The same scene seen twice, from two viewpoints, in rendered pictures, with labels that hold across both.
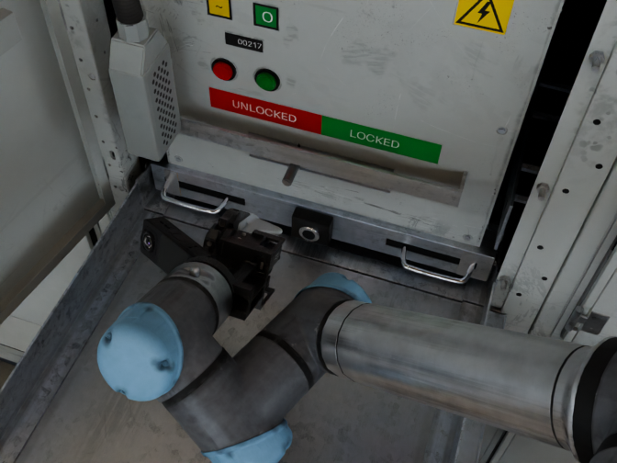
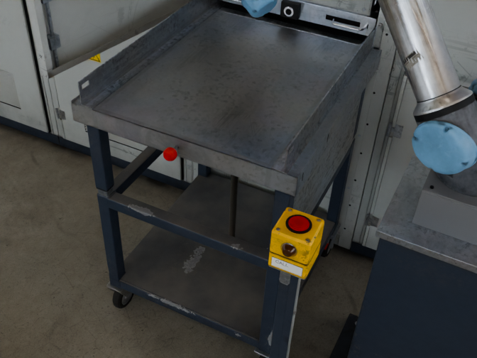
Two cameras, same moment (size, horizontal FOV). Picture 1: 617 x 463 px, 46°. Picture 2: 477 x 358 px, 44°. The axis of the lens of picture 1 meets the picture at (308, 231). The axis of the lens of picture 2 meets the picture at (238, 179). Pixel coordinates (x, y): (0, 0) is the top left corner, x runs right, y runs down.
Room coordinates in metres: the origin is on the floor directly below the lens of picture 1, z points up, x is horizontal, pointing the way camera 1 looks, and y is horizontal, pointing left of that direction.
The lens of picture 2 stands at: (-1.09, -0.10, 1.68)
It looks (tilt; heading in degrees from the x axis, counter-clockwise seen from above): 40 degrees down; 7
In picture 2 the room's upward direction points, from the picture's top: 3 degrees clockwise
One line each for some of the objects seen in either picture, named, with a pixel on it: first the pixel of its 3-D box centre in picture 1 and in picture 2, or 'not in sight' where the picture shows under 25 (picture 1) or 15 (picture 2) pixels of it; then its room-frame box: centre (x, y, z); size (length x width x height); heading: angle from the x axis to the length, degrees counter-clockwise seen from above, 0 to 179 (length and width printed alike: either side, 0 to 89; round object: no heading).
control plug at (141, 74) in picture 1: (147, 89); not in sight; (0.70, 0.21, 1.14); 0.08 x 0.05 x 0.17; 163
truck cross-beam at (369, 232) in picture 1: (319, 209); (294, 6); (0.72, -0.02, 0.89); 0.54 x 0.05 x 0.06; 73
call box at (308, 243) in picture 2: not in sight; (296, 242); (-0.27, -0.11, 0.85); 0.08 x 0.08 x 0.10; 73
